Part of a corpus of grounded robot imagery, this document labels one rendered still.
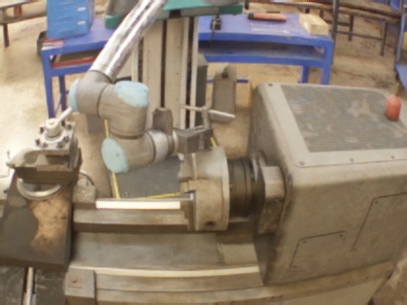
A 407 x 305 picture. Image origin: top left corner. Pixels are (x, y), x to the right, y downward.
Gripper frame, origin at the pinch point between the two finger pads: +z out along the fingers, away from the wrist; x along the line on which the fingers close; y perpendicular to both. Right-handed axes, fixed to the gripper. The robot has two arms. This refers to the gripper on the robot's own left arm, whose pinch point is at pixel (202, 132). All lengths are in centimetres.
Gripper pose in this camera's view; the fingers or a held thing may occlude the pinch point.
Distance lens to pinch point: 134.2
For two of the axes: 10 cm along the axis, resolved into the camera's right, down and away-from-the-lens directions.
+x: 7.5, 2.2, -6.2
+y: -0.4, 9.6, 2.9
